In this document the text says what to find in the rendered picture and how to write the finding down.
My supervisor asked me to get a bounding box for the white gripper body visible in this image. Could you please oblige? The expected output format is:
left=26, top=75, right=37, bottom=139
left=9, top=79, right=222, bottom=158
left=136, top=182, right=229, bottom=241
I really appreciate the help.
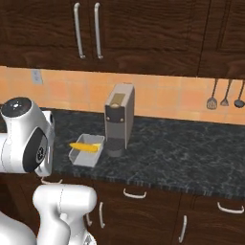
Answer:
left=33, top=110, right=56, bottom=178

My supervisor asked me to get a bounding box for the yellow corn cob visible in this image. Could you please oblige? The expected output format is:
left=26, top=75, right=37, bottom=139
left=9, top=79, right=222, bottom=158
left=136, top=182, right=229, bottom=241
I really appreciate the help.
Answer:
left=69, top=142, right=102, bottom=154

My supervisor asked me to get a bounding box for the grey rectangular container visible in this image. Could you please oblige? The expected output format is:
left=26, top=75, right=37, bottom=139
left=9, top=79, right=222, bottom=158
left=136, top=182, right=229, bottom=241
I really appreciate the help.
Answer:
left=68, top=133, right=106, bottom=168

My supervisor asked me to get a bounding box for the grey coffee machine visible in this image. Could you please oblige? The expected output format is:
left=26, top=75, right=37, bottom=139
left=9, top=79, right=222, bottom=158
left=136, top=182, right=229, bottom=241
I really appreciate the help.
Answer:
left=103, top=82, right=136, bottom=158

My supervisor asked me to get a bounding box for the dark wood drawer front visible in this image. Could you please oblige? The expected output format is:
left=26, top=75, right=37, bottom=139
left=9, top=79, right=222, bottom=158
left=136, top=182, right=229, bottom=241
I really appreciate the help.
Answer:
left=93, top=179, right=183, bottom=210
left=180, top=193, right=245, bottom=224

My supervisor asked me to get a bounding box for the dark wood base cupboard door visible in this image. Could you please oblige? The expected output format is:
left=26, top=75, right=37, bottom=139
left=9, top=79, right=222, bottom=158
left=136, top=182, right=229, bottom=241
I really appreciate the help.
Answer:
left=171, top=212, right=245, bottom=245
left=94, top=195, right=182, bottom=245

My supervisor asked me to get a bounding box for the dark slotted turner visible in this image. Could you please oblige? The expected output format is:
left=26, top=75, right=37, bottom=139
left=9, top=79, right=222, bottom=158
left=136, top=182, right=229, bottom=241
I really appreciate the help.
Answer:
left=206, top=78, right=220, bottom=111

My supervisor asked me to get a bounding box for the dark spatula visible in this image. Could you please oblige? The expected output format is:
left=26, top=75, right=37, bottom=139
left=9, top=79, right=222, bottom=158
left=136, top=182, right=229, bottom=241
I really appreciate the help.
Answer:
left=219, top=78, right=234, bottom=107

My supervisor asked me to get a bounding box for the dark ladle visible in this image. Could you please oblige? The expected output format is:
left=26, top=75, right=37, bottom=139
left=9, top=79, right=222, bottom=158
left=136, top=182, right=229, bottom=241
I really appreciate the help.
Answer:
left=233, top=78, right=245, bottom=109

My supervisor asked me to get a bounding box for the white drawer handle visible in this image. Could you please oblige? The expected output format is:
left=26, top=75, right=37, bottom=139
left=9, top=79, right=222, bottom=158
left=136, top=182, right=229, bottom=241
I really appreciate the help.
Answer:
left=216, top=201, right=245, bottom=214
left=40, top=177, right=64, bottom=186
left=122, top=188, right=148, bottom=200

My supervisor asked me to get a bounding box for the grey wall socket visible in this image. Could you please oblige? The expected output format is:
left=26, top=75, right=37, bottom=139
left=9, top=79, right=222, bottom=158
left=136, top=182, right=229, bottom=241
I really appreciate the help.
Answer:
left=31, top=69, right=44, bottom=86

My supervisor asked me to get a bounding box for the white cupboard handle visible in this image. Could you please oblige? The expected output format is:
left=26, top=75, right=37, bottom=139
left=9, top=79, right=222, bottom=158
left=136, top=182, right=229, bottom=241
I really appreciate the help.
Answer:
left=98, top=201, right=106, bottom=230
left=178, top=214, right=189, bottom=244
left=84, top=212, right=94, bottom=228

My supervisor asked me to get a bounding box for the silver cupboard handle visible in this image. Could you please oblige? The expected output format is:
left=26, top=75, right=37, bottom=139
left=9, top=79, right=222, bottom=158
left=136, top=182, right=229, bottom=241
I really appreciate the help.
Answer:
left=93, top=2, right=104, bottom=60
left=73, top=2, right=87, bottom=60

